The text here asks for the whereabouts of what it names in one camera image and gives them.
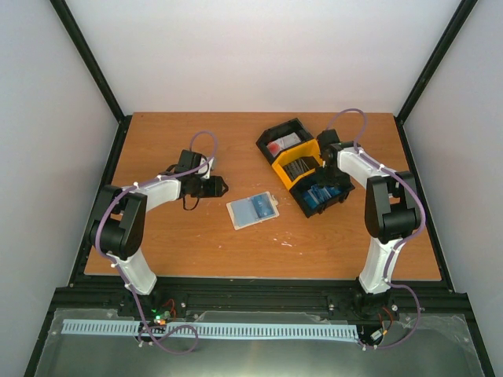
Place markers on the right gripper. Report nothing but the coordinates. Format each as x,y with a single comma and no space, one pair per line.
343,181

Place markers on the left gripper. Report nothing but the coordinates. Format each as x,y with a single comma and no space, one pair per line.
214,189

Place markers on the beige card holder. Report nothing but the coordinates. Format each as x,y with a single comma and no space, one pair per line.
242,213

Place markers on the blue VIP card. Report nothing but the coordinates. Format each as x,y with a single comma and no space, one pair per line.
263,206

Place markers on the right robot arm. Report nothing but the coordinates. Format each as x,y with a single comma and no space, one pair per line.
393,214

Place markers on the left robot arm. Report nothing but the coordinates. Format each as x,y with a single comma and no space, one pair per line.
117,221

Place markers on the black bin with blue cards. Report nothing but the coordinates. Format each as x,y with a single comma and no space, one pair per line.
304,184

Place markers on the blue cards stack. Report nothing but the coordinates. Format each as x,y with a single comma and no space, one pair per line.
317,195

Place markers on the dark grey cards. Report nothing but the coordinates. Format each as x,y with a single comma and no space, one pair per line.
300,166

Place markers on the red white cards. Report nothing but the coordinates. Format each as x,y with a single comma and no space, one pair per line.
282,143

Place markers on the yellow bin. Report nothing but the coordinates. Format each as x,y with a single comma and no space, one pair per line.
309,148

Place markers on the small electronics board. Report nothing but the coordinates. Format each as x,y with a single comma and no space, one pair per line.
163,316

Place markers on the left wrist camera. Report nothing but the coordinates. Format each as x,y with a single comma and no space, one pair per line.
205,168

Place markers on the black aluminium rail base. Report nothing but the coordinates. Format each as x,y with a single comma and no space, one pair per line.
329,299

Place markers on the left black frame post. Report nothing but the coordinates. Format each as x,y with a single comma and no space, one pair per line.
79,41

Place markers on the black frame post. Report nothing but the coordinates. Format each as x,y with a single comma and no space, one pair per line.
79,41
451,31

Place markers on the light blue cable duct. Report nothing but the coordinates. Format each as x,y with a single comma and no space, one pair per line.
221,331

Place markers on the right black frame post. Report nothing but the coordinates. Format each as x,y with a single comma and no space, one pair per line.
451,31

